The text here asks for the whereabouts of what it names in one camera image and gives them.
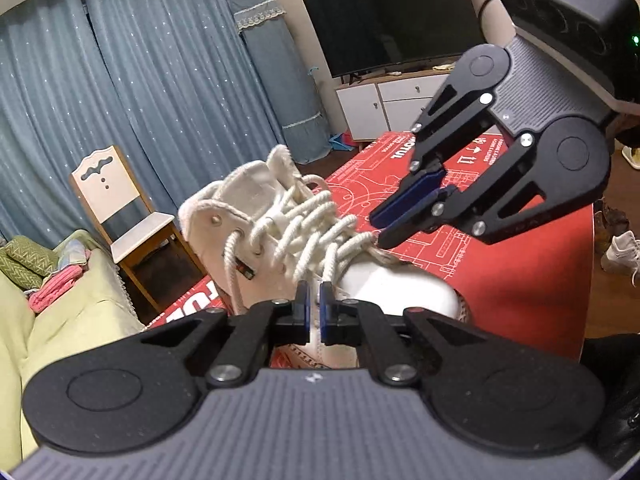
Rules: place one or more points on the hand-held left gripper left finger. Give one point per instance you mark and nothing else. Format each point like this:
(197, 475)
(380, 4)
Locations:
(301, 307)

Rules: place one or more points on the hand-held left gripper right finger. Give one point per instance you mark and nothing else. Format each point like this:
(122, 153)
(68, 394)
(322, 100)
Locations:
(325, 312)

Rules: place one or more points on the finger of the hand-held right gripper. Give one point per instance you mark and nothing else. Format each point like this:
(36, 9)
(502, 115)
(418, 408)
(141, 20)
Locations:
(410, 195)
(480, 210)

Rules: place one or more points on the white high-top shoe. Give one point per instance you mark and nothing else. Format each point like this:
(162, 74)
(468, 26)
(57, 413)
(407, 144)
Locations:
(400, 285)

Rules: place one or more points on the white shoelace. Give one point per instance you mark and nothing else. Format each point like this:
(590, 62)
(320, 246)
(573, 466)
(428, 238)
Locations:
(310, 220)

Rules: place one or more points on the red printed board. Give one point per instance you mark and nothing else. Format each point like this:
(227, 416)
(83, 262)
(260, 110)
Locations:
(525, 280)

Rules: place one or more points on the blue and red toy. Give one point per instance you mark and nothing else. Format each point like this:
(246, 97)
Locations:
(342, 142)

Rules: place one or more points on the white cabinet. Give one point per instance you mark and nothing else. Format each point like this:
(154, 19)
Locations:
(360, 110)

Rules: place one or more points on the yellow slipper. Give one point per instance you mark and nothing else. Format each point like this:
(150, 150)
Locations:
(632, 157)

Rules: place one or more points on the brown boots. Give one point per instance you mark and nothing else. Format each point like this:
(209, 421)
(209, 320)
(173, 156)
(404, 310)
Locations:
(612, 217)

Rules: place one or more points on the white sneaker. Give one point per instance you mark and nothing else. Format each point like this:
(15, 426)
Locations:
(622, 255)

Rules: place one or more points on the covered standing air conditioner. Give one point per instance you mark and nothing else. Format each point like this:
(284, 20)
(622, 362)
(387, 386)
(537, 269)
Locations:
(280, 85)

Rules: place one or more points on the black television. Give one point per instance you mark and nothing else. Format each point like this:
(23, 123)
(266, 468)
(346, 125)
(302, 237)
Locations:
(390, 20)

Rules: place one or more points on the wooden chair with white seat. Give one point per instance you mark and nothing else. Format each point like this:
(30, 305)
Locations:
(140, 230)

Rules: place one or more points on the pastel folded blanket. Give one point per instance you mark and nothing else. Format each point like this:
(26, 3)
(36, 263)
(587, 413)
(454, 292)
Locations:
(72, 255)

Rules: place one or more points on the person's black jacket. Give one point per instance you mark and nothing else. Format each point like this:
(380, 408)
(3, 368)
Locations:
(620, 400)

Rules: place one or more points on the pink folded cloth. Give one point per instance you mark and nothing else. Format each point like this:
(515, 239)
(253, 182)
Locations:
(52, 290)

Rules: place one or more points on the green covered sofa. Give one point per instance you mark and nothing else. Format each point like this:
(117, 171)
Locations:
(50, 340)

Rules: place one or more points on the blue curtain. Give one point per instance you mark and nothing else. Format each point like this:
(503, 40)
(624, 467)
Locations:
(150, 85)

